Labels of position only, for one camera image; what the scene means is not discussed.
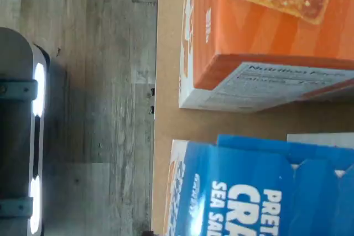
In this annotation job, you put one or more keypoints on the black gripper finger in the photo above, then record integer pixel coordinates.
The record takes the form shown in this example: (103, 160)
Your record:
(147, 233)

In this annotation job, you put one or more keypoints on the blue pretzel crisps box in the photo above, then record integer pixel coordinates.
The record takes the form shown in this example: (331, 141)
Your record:
(249, 180)

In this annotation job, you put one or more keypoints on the tan wooden shelf board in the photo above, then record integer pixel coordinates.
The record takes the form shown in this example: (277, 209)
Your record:
(168, 53)

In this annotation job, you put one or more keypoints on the orange and white cracker box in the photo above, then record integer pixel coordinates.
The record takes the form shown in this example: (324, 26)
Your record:
(262, 34)

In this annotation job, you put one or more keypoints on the green aluminium frame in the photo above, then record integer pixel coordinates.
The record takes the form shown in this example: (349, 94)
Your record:
(16, 89)

